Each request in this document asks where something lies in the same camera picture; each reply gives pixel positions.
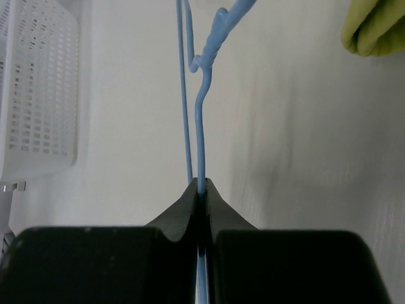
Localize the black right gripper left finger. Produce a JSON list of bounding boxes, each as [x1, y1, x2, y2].
[[1, 181, 197, 303]]

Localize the white plastic basket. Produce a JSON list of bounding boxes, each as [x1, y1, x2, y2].
[[1, 0, 79, 184]]

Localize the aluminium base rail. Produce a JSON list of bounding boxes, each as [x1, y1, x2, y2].
[[1, 182, 26, 260]]

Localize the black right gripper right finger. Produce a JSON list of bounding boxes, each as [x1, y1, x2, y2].
[[206, 180, 390, 303]]

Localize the lime green trousers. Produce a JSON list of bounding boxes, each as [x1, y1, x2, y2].
[[341, 0, 404, 57]]

